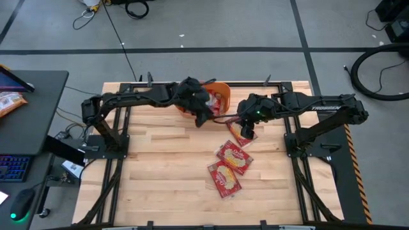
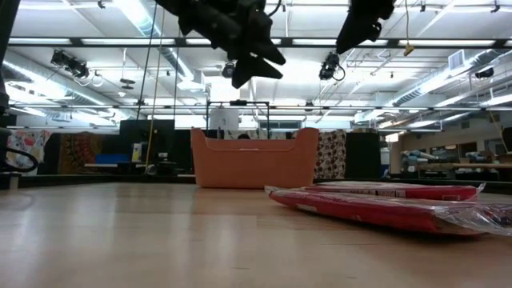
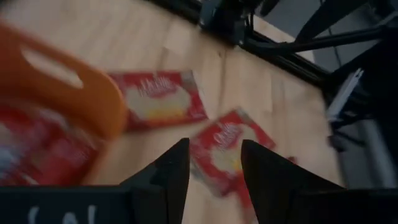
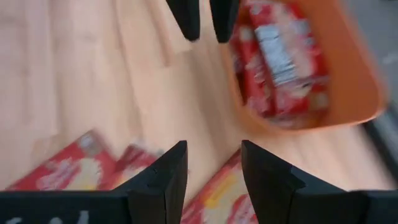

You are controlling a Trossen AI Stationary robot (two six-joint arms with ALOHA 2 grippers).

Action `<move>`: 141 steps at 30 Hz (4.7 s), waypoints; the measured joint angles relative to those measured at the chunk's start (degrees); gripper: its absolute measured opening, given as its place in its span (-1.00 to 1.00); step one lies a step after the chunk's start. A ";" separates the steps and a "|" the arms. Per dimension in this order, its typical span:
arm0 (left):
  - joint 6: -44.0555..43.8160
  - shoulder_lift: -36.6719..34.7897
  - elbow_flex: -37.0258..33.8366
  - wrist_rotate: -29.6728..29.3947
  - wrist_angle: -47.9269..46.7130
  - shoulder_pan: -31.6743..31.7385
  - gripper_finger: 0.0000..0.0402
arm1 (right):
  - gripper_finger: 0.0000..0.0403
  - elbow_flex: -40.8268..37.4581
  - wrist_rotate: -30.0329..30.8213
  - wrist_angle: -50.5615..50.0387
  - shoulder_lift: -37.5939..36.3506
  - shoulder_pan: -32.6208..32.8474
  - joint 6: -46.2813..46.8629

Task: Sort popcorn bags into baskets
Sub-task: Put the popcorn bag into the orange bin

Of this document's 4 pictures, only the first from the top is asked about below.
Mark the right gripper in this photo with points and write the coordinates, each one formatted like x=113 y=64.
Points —
x=257 y=108

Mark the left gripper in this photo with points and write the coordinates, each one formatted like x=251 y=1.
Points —
x=193 y=94

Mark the red Orville popcorn bag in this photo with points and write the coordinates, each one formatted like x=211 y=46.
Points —
x=234 y=158
x=211 y=103
x=225 y=180
x=220 y=102
x=234 y=131

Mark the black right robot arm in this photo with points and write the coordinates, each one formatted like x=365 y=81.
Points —
x=319 y=107

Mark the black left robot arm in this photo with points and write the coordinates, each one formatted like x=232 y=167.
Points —
x=134 y=97

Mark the orange plastic basket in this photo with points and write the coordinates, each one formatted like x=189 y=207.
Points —
x=223 y=89

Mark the white metal strip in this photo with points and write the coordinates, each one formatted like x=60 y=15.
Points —
x=297 y=227
x=119 y=228

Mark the black floor plate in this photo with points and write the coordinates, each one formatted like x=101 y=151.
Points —
x=345 y=179

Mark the black flat box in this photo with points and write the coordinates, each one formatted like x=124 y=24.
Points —
x=64 y=150

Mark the black desk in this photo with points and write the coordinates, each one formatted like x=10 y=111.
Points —
x=38 y=179
x=35 y=121

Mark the black equipment box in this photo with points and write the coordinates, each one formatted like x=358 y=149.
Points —
x=399 y=30
x=393 y=9

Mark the black caster wheel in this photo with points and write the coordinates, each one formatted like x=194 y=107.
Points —
x=44 y=213

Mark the orange snack bag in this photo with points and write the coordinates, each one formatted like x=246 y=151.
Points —
x=11 y=103

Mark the tablet with purple screen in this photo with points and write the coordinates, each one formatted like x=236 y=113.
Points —
x=12 y=81

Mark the blue backlit keyboard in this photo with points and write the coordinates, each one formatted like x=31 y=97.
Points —
x=14 y=168

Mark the black mouse green light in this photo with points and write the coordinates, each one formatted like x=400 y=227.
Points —
x=22 y=204

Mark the white paper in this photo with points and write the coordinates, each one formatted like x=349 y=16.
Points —
x=2 y=197

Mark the black table frame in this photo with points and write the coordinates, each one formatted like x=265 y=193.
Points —
x=249 y=84

